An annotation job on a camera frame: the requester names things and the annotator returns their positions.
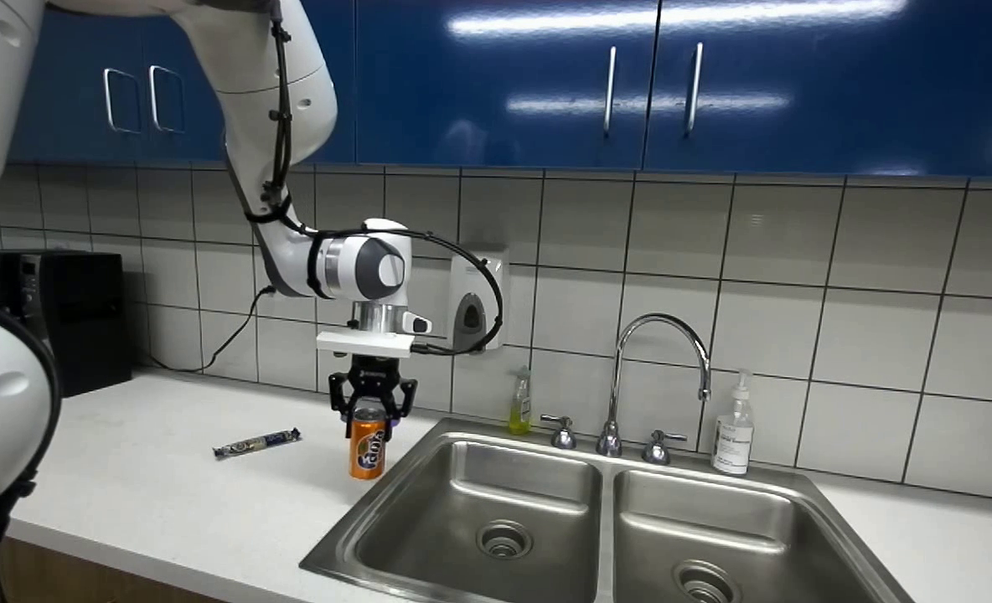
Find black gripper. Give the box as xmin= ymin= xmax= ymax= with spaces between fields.
xmin=327 ymin=355 xmax=417 ymax=429

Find orange drink can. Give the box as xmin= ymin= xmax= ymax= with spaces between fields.
xmin=347 ymin=395 xmax=386 ymax=479

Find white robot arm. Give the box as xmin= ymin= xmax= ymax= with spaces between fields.
xmin=0 ymin=0 xmax=417 ymax=540

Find stainless steel double sink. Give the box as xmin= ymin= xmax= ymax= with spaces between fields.
xmin=300 ymin=419 xmax=916 ymax=603

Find black marker pen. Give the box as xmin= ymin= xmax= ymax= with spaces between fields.
xmin=212 ymin=429 xmax=300 ymax=461

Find green dish soap bottle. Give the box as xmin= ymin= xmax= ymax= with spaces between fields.
xmin=506 ymin=369 xmax=531 ymax=436

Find black microwave oven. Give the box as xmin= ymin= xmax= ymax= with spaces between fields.
xmin=0 ymin=251 xmax=129 ymax=395

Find chrome gooseneck faucet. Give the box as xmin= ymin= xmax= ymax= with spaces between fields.
xmin=596 ymin=310 xmax=709 ymax=456

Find clear pump soap bottle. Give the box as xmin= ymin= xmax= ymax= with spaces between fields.
xmin=709 ymin=378 xmax=755 ymax=474

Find blue upper cabinets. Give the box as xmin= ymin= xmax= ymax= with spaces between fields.
xmin=3 ymin=0 xmax=992 ymax=186

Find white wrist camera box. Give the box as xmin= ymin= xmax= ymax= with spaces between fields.
xmin=316 ymin=329 xmax=414 ymax=359

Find white wall soap dispenser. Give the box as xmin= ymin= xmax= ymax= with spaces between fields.
xmin=439 ymin=247 xmax=509 ymax=350

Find black power cord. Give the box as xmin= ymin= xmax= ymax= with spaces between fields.
xmin=197 ymin=281 xmax=280 ymax=374

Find left chrome faucet handle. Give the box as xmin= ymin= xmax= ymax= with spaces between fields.
xmin=540 ymin=416 xmax=577 ymax=447

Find chrome faucet handle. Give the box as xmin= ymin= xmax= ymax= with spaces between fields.
xmin=540 ymin=416 xmax=577 ymax=447
xmin=639 ymin=429 xmax=688 ymax=465

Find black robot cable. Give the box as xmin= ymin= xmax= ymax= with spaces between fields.
xmin=242 ymin=0 xmax=509 ymax=359

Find right chrome faucet handle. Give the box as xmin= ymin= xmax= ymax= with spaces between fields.
xmin=639 ymin=429 xmax=688 ymax=465

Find silver cabinet handle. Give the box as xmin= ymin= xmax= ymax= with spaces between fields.
xmin=146 ymin=64 xmax=173 ymax=133
xmin=684 ymin=39 xmax=707 ymax=136
xmin=100 ymin=65 xmax=139 ymax=133
xmin=598 ymin=43 xmax=621 ymax=136

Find left silver cabinet handle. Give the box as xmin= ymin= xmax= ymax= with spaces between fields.
xmin=100 ymin=65 xmax=139 ymax=133

